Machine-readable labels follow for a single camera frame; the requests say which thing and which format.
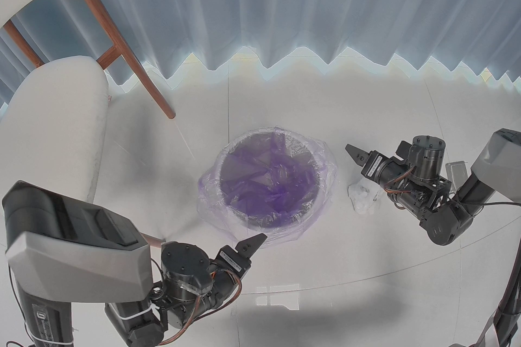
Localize purple plastic bag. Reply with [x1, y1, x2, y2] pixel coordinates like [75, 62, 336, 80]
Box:
[196, 126, 338, 243]

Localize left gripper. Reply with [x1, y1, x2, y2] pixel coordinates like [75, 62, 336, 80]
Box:
[199, 245, 252, 310]

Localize white trash bin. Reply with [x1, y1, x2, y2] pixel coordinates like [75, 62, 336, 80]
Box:
[219, 128, 322, 229]

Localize crumpled white plastic wrapper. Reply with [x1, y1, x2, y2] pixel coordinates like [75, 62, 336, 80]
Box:
[347, 179, 383, 216]

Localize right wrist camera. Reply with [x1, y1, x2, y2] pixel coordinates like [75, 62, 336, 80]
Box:
[394, 140, 412, 164]

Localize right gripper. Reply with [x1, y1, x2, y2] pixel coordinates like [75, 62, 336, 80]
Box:
[361, 150, 417, 188]

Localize white cushioned wooden chair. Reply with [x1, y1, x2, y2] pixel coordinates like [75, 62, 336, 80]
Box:
[0, 0, 176, 249]

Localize black cable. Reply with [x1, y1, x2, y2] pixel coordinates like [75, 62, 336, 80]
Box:
[448, 191, 521, 210]

